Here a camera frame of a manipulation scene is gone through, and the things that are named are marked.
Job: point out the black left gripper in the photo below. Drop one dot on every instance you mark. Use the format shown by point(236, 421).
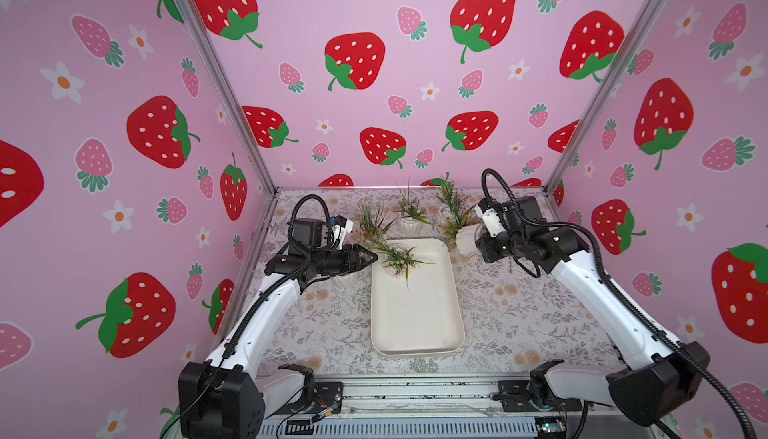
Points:
point(353, 259)

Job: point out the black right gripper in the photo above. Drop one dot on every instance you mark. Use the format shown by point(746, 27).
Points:
point(489, 245)

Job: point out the white pot pink flower plant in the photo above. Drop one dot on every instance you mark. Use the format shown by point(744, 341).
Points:
point(396, 259)

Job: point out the white pot orange flower plant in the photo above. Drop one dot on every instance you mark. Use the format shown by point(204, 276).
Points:
point(451, 223)

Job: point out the potted plant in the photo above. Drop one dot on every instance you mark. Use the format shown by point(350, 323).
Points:
point(412, 217)
point(374, 223)
point(453, 202)

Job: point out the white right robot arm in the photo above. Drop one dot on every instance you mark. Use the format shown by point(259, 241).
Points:
point(660, 373)

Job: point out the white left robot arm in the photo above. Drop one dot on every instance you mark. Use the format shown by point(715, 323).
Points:
point(223, 397)

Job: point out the cream storage tray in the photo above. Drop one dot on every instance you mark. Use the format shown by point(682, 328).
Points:
point(416, 312)

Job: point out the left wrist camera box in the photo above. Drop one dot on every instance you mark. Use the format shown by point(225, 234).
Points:
point(311, 232)

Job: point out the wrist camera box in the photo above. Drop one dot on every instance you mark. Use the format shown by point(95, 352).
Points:
point(311, 232)
point(525, 216)

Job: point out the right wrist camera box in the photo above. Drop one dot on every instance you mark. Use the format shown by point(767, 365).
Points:
point(525, 216)

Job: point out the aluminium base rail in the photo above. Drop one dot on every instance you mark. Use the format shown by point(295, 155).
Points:
point(449, 406)

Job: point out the silver corner frame post right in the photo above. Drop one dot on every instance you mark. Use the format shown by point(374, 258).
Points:
point(635, 37)

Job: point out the silver corner frame post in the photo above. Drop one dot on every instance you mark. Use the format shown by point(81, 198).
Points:
point(224, 89)
point(635, 37)

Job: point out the silver corner frame post left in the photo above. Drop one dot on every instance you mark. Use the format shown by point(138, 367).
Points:
point(224, 89)

